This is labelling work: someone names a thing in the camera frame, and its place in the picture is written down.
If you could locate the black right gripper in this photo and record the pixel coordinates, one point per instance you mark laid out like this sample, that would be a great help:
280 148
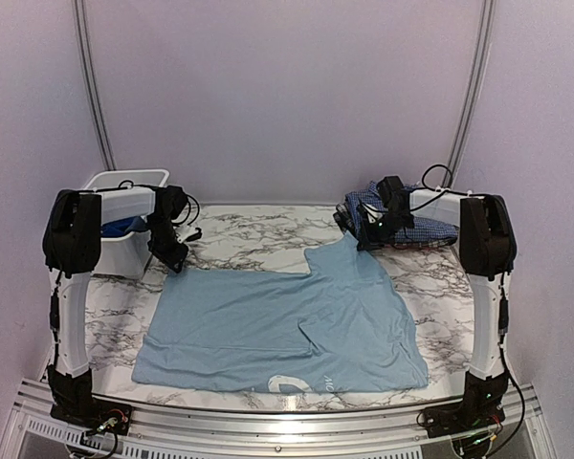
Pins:
366 239

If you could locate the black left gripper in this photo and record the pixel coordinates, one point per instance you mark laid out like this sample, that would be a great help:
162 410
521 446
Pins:
170 257

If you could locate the blue checked shirt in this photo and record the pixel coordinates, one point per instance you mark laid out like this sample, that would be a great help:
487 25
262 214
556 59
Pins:
426 233

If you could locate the light blue garment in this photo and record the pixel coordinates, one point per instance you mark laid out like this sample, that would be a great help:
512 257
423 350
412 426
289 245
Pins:
339 327

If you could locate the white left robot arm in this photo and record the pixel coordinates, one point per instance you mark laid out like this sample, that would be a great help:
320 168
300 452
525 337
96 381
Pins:
72 248

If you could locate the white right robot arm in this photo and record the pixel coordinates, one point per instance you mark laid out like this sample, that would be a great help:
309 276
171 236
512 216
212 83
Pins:
487 250

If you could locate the white plastic laundry bin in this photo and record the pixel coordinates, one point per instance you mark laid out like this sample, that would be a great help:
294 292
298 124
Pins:
126 255

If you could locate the dark blue garment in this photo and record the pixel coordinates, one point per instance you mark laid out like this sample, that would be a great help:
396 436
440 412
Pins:
123 227

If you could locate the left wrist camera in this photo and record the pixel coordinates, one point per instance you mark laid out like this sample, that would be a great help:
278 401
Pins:
187 234

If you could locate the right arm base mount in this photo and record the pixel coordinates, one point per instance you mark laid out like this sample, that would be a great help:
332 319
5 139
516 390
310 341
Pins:
480 406

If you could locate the left wall aluminium post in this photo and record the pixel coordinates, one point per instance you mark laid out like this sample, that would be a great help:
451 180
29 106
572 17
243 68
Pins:
90 82

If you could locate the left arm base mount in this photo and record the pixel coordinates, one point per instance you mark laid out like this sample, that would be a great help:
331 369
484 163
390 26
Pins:
74 403

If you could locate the aluminium front frame rail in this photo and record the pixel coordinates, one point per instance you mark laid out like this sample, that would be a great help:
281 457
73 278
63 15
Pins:
164 431

